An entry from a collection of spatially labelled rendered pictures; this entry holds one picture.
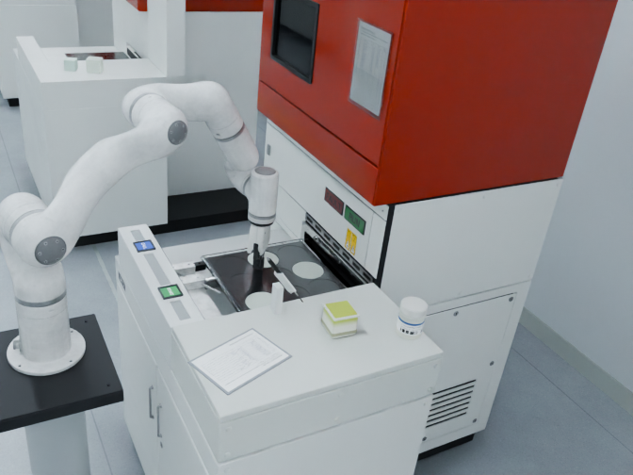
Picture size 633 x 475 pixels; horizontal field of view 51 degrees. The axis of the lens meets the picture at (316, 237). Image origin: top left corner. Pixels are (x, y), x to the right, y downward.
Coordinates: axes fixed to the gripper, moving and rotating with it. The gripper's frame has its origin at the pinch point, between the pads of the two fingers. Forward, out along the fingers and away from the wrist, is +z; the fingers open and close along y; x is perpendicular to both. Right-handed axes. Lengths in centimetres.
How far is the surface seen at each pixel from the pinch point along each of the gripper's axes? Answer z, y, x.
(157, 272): -3.1, 20.4, -24.8
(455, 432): 79, -29, 78
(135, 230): -3.3, 0.4, -40.8
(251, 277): 2.6, 5.0, -0.6
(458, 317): 19, -19, 67
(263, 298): 2.5, 14.8, 5.7
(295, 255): 2.6, -12.4, 9.4
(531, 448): 93, -43, 112
